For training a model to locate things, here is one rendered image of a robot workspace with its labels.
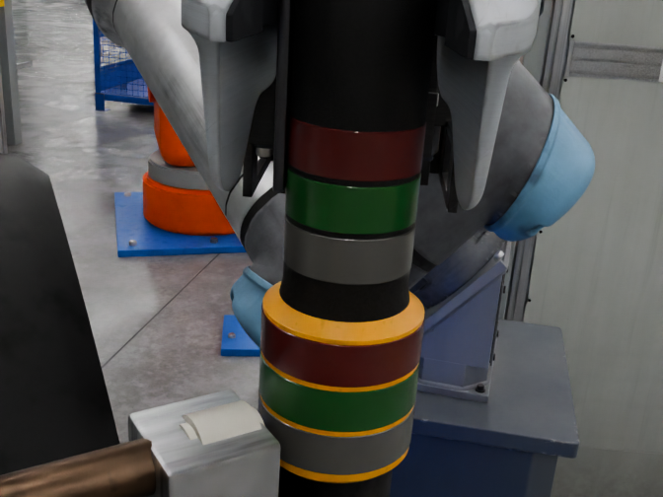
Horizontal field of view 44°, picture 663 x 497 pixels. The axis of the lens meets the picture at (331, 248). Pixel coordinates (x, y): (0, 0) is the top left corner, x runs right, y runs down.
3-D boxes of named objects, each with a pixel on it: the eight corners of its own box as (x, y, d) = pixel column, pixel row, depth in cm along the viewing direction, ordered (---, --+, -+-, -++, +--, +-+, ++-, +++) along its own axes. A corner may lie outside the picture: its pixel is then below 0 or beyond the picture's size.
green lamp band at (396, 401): (308, 451, 20) (311, 407, 19) (232, 370, 23) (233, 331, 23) (448, 408, 22) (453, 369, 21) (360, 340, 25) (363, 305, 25)
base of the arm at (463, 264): (416, 294, 111) (367, 242, 110) (500, 219, 109) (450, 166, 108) (420, 322, 96) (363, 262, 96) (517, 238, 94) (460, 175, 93)
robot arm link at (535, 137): (451, 260, 53) (334, 140, 51) (586, 143, 50) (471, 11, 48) (469, 306, 46) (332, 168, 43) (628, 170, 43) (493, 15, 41)
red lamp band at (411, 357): (311, 404, 19) (314, 359, 19) (233, 328, 23) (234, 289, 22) (454, 366, 21) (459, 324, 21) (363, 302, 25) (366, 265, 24)
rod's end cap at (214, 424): (199, 443, 19) (274, 422, 20) (170, 402, 21) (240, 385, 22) (199, 511, 20) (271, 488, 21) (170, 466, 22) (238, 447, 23)
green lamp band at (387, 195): (328, 244, 19) (331, 192, 18) (261, 200, 21) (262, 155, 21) (443, 226, 20) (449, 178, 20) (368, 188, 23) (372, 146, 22)
